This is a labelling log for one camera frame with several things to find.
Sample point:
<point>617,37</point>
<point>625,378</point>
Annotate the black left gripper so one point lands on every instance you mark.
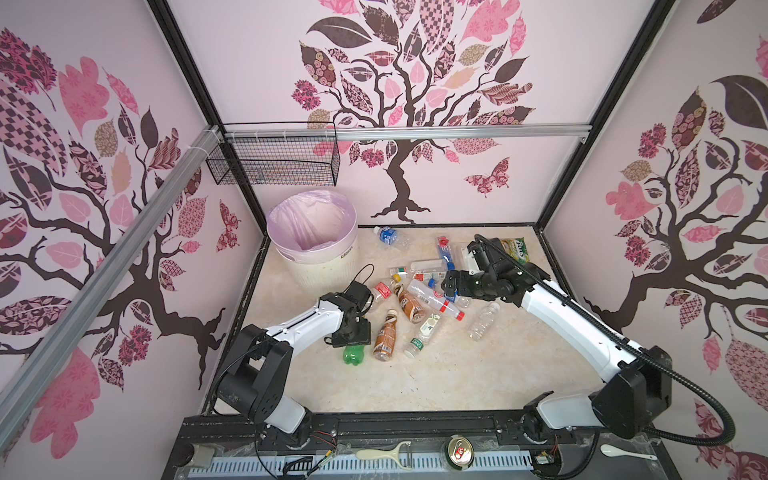
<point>362,338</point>

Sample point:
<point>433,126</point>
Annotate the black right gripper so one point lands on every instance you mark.
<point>461,289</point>

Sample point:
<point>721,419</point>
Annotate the green soda bottle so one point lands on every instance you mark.
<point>354,355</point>

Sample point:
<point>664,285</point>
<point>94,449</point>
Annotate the brown tea bottle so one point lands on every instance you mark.
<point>386,338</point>

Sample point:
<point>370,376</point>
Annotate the clear crushed bottle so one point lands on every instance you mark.
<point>484,320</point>

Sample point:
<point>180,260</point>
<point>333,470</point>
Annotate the brown coffee drink bottle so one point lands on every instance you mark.
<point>410,306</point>

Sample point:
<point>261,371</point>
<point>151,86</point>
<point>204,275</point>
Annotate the clear bottle white green label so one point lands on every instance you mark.
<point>429,327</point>

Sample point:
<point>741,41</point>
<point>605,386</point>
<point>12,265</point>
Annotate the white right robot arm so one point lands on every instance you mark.
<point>633,393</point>

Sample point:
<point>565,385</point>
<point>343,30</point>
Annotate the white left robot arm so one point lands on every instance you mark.
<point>255,371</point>

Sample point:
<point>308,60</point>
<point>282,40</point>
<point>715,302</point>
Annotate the cream bin with pink liner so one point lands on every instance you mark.
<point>316,232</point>

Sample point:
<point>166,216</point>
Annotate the clear square bottle white label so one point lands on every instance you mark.
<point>466,260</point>

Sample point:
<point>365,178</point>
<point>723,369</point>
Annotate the clear flat bottle green red label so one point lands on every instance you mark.
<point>422,270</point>

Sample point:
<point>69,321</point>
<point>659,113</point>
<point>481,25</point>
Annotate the fiji bottle blue label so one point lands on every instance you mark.
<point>444,250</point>

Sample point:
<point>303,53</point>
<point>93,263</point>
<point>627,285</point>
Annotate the clear bottle red label yellow cap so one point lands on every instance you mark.
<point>384,289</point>

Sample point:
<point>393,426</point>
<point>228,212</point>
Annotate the green yellow snack bag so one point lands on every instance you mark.
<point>516,248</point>

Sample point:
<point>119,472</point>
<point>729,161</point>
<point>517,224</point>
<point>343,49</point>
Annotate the clear bottle blue label back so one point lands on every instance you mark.
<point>391,237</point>

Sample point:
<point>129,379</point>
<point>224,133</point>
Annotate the cream vegetable peeler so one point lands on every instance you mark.
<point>401,455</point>

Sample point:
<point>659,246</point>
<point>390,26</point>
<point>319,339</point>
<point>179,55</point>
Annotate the crushed metal can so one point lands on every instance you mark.
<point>459,452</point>

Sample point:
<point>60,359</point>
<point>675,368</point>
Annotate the white plastic spoon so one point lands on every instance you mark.
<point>613,451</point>

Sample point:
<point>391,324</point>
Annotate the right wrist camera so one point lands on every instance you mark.
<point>477,257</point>

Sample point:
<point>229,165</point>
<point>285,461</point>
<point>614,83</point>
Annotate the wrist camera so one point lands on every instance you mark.
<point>477,257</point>
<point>358,293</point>

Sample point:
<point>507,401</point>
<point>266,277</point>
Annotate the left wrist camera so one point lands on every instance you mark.
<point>358,293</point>

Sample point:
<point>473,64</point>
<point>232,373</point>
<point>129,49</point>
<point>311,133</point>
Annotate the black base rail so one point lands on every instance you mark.
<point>357,429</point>

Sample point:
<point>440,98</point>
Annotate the black wire mesh basket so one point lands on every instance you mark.
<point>290,153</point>

